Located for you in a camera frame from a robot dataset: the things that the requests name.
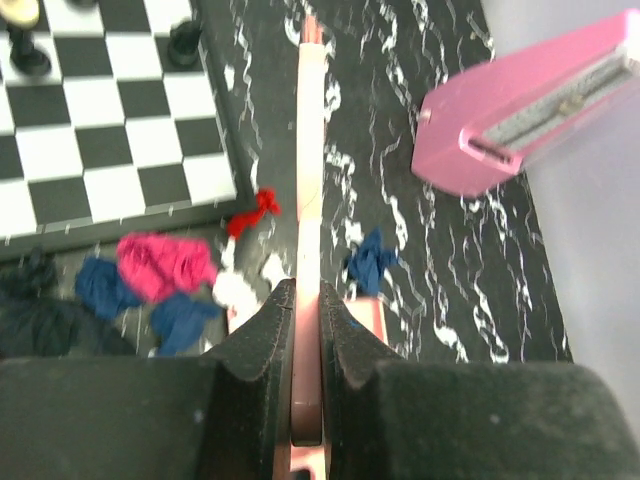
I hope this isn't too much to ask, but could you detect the blue paper scrap lower centre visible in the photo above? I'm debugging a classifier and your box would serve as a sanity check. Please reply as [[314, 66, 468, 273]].
[[150, 293, 222, 356]]

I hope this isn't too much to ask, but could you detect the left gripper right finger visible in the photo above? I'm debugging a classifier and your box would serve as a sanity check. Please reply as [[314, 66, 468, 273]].
[[319, 283, 639, 479]]

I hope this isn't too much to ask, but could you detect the red paper scrap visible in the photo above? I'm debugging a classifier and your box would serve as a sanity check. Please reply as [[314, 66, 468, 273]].
[[226, 188, 281, 238]]

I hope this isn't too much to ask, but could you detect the small white paper scrap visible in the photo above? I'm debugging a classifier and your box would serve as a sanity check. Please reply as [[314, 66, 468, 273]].
[[212, 237, 289, 333]]

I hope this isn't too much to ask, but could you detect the black chess pawn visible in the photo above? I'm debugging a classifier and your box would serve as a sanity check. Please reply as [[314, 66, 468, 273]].
[[6, 24, 51, 77]]

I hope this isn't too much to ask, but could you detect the black chess piece right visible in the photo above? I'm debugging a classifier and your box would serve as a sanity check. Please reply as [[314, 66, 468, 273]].
[[167, 20, 202, 67]]

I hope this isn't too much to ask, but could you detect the pink hand brush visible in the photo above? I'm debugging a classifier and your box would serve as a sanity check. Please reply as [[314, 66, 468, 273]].
[[290, 15, 326, 479]]

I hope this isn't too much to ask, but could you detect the blue paper scrap far right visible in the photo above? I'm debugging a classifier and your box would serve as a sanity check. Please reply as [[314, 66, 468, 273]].
[[346, 227, 398, 297]]

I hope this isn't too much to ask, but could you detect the black and white chessboard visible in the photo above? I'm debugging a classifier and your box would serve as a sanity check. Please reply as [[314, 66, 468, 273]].
[[1, 1, 254, 259]]

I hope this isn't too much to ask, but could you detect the pink metronome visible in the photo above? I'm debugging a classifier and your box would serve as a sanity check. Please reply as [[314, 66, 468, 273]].
[[411, 9, 639, 198]]

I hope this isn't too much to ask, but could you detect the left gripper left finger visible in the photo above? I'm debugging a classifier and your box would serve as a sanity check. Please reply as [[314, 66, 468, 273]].
[[1, 279, 296, 479]]

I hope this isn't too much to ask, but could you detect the pink dustpan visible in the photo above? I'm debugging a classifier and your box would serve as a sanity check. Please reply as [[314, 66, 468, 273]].
[[226, 298, 389, 345]]

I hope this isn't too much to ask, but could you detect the cream chess piece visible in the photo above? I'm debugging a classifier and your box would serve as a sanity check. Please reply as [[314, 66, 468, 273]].
[[0, 0, 40, 28]]

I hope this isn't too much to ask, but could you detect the blue paper scrap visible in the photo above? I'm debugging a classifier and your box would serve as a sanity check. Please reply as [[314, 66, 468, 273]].
[[150, 293, 222, 356], [74, 257, 142, 322], [346, 227, 398, 297]]

